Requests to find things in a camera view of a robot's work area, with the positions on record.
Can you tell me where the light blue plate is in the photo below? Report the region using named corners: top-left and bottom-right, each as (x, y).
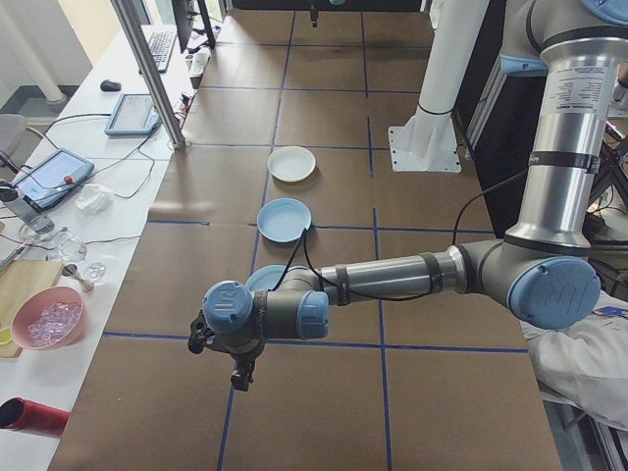
top-left (256, 197), bottom-right (312, 244)
top-left (244, 264), bottom-right (288, 294)

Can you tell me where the white round plate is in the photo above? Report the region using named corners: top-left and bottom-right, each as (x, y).
top-left (267, 145), bottom-right (317, 184)

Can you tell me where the black computer monitor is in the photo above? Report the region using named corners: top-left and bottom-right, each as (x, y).
top-left (171, 0), bottom-right (198, 54)

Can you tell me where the black computer keyboard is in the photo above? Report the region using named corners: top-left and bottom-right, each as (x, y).
top-left (145, 30), bottom-right (179, 75)

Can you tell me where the pink bowl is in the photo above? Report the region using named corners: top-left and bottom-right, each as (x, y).
top-left (11, 286), bottom-right (87, 350)

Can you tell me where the small clear glass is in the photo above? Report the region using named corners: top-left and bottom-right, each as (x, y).
top-left (82, 262), bottom-right (108, 286)

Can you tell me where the metal cocktail jigger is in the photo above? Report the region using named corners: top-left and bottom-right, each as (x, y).
top-left (62, 263), bottom-right (95, 294)

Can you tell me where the clear ice cubes pile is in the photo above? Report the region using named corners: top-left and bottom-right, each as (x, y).
top-left (26, 301), bottom-right (82, 345)

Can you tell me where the white side desk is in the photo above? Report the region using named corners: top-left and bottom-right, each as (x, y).
top-left (0, 22), bottom-right (227, 471)

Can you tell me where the blue teach pendant tablet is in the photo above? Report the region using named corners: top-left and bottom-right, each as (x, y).
top-left (104, 92), bottom-right (162, 137)
top-left (12, 148), bottom-right (95, 213)

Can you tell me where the red cylinder tube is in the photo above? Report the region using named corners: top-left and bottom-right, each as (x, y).
top-left (0, 396), bottom-right (72, 438)

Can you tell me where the clear glass dish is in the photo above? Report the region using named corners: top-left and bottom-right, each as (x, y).
top-left (52, 230), bottom-right (88, 264)

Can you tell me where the crumpled white tissue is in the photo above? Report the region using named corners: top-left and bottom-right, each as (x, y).
top-left (74, 183), bottom-right (115, 216)

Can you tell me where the wooden cutting board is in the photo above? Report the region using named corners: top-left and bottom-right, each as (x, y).
top-left (0, 259), bottom-right (65, 358)

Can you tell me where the clear bottle with black cap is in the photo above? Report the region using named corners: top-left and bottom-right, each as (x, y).
top-left (0, 180), bottom-right (56, 235)

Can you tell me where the grey chair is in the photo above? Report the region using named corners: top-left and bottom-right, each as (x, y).
top-left (0, 113), bottom-right (48, 173)

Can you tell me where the person in white coat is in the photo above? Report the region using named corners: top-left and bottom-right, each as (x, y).
top-left (519, 288), bottom-right (628, 433)

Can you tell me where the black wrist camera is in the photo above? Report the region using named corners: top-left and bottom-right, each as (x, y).
top-left (187, 313), bottom-right (217, 355)

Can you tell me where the white pillar with base plate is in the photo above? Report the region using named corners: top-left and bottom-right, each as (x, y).
top-left (387, 0), bottom-right (512, 174)

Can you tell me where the aluminium profile post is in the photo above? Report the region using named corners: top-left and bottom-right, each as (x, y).
top-left (110, 0), bottom-right (187, 150)

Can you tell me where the grey metal frame bar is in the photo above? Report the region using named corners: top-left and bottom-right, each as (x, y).
top-left (468, 53), bottom-right (521, 148)

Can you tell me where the black frame cover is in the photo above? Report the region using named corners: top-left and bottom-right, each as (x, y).
top-left (455, 0), bottom-right (555, 239)

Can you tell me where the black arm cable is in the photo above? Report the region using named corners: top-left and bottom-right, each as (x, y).
top-left (279, 166), bottom-right (534, 303)

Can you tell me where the black pendant cable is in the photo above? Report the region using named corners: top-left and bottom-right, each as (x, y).
top-left (17, 113), bottom-right (112, 173)

